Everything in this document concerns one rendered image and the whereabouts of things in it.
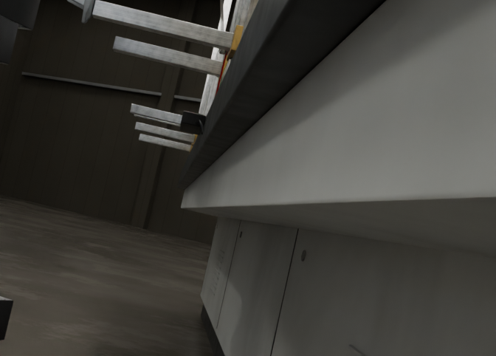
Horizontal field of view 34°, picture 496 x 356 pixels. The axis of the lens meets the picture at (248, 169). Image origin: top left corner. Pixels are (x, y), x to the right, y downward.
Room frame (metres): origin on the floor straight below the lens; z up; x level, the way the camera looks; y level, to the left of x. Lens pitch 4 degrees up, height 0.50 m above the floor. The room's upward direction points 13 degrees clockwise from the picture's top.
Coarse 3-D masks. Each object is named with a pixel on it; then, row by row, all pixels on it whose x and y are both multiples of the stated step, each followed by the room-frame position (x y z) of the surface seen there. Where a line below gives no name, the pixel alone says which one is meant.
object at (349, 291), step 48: (240, 240) 2.79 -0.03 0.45; (288, 240) 1.77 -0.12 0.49; (336, 240) 1.29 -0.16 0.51; (240, 288) 2.47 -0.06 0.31; (288, 288) 1.64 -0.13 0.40; (336, 288) 1.22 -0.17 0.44; (384, 288) 0.97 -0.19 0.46; (432, 288) 0.81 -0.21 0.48; (480, 288) 0.69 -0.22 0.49; (240, 336) 2.22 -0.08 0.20; (288, 336) 1.52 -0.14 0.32; (336, 336) 1.16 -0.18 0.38; (384, 336) 0.93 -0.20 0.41; (432, 336) 0.78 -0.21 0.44; (480, 336) 0.67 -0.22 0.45
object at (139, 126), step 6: (138, 126) 3.25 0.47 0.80; (144, 126) 3.26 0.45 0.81; (150, 126) 3.26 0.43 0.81; (156, 126) 3.26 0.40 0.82; (150, 132) 3.26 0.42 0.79; (156, 132) 3.26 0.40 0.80; (162, 132) 3.26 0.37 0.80; (168, 132) 3.27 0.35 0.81; (174, 132) 3.27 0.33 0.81; (180, 132) 3.27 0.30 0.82; (174, 138) 3.28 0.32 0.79; (180, 138) 3.27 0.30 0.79; (186, 138) 3.27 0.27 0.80; (192, 138) 3.27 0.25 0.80
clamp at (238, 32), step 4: (236, 28) 1.50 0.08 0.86; (240, 28) 1.50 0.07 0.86; (236, 32) 1.50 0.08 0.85; (240, 32) 1.50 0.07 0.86; (236, 36) 1.50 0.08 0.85; (240, 36) 1.50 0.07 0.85; (232, 40) 1.50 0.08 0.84; (236, 40) 1.50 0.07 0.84; (240, 40) 1.50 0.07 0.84; (232, 44) 1.50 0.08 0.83; (236, 44) 1.50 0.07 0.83; (232, 48) 1.50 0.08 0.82; (236, 48) 1.50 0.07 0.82; (228, 52) 1.59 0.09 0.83; (232, 52) 1.52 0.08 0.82; (228, 56) 1.57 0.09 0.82; (232, 56) 1.56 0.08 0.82; (228, 60) 1.60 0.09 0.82
